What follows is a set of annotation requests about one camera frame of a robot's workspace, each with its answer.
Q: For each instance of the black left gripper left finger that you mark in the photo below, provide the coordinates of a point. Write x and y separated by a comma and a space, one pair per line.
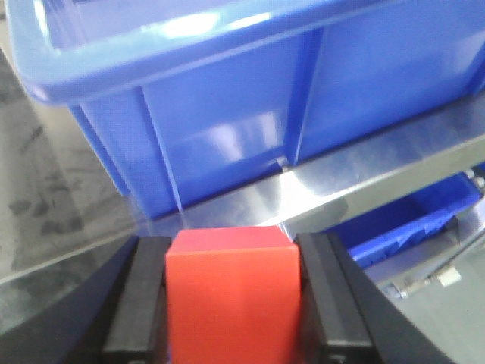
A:
106, 305

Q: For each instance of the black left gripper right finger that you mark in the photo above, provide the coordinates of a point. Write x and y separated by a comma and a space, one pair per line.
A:
346, 318

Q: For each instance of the red cube block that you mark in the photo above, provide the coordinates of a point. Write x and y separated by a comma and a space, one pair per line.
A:
233, 296

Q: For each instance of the blue bin lower shelf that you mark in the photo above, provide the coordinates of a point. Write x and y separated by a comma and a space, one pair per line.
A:
392, 228

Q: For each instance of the large blue target bin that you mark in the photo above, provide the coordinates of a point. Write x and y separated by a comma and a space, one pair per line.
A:
183, 100

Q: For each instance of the steel wheeled cart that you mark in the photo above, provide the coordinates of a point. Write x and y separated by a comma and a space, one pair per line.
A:
61, 216

